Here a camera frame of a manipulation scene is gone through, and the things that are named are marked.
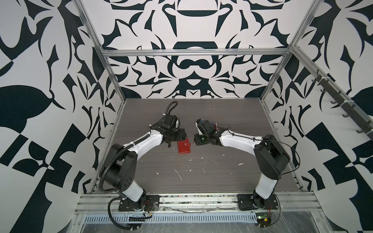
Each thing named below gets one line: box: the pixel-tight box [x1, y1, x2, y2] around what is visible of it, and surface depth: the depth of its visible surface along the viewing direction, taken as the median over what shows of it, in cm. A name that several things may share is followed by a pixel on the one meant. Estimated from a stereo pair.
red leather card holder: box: [177, 137, 191, 154], surface depth 95 cm
